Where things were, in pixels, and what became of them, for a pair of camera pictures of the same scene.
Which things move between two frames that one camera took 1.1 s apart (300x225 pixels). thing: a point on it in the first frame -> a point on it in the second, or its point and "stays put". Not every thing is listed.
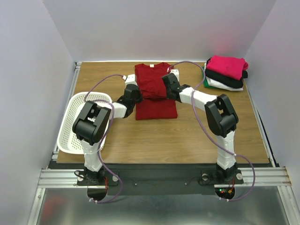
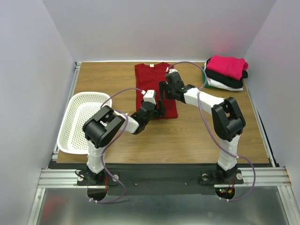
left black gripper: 139,98 -> 161,108
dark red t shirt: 154,104 stays put
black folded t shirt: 225,79 stays put
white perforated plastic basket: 68,142 stays put
